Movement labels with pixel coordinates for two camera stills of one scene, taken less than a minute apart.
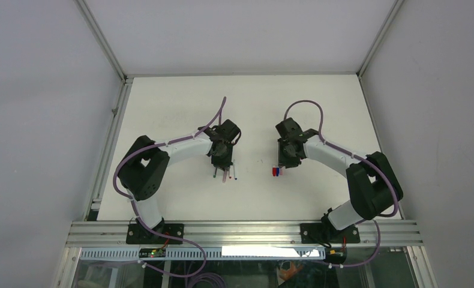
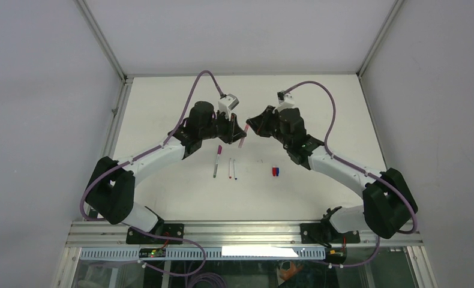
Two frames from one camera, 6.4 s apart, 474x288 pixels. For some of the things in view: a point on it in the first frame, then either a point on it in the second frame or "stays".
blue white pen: (234, 169) stays
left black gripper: (225, 164) to (233, 131)
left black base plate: (137, 234) stays
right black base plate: (321, 233) stays
